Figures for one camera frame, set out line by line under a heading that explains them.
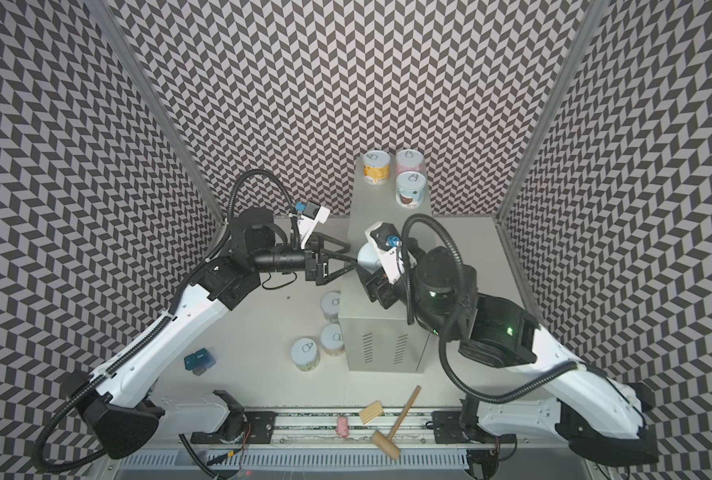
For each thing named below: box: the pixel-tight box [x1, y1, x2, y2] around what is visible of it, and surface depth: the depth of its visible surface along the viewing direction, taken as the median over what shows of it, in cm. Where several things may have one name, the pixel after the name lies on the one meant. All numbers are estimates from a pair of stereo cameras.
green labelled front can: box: [290, 338, 320, 372], surface depth 82 cm
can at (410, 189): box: [395, 171, 427, 209], surface depth 73 cm
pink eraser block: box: [336, 416, 349, 438], surface depth 75 cm
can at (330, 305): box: [320, 292, 341, 323], surface depth 91 cm
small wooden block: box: [360, 401, 383, 425], surface depth 77 cm
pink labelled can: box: [396, 149, 425, 175], surface depth 78 cm
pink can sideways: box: [357, 241, 382, 274], surface depth 54 cm
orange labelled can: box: [320, 323, 346, 357], surface depth 84 cm
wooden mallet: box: [372, 385, 421, 461], surface depth 72 cm
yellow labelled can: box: [362, 150, 391, 186], surface depth 79 cm
